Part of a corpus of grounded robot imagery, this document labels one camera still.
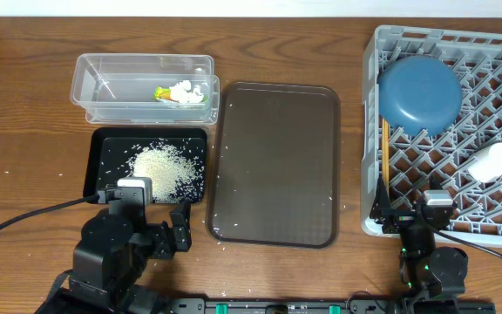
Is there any pile of white rice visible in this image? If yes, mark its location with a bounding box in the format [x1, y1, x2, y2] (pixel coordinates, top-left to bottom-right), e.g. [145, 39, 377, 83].
[102, 139, 207, 204]

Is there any wooden chopstick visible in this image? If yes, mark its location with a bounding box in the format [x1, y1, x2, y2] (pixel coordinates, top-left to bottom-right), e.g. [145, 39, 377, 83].
[383, 121, 390, 197]
[380, 118, 388, 193]

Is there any dark blue plate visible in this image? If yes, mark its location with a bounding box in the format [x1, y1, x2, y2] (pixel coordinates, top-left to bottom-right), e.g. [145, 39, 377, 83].
[378, 56, 463, 136]

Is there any white cup green inside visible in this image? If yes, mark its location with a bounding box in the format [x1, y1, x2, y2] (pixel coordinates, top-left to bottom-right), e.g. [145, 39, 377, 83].
[467, 142, 502, 183]

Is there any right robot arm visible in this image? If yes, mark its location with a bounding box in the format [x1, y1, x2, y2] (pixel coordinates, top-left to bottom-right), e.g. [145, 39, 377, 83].
[370, 178, 468, 313]

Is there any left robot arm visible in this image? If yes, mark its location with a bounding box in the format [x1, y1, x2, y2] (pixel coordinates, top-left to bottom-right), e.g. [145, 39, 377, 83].
[37, 200, 192, 313]

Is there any grey plastic dishwasher rack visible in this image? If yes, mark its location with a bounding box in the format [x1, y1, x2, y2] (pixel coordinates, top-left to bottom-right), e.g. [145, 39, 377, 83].
[360, 25, 502, 248]

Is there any black plastic tray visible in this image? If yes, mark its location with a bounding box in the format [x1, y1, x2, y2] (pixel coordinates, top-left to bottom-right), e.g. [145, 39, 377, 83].
[83, 126, 207, 204]

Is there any dark brown serving tray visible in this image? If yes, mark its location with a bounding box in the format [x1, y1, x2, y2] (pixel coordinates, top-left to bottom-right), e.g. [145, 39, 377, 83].
[206, 82, 341, 249]

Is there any clear plastic bin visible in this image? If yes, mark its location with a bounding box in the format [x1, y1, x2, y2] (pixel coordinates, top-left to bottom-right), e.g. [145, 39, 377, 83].
[70, 53, 220, 126]

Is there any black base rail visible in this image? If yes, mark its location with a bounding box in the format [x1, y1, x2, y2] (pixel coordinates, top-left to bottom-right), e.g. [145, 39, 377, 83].
[158, 296, 497, 314]

